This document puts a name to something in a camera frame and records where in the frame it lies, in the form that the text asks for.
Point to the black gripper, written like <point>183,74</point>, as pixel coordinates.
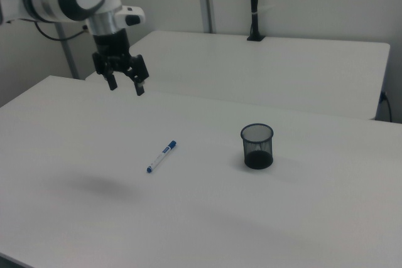
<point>112,46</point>

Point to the blue and white marker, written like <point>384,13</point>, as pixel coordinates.
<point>161,156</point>

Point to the white adjacent table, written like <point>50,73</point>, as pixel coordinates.
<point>251,70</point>

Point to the black mesh pen cup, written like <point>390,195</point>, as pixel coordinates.
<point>258,155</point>

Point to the black pole with clamp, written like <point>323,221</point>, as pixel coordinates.
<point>253,1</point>

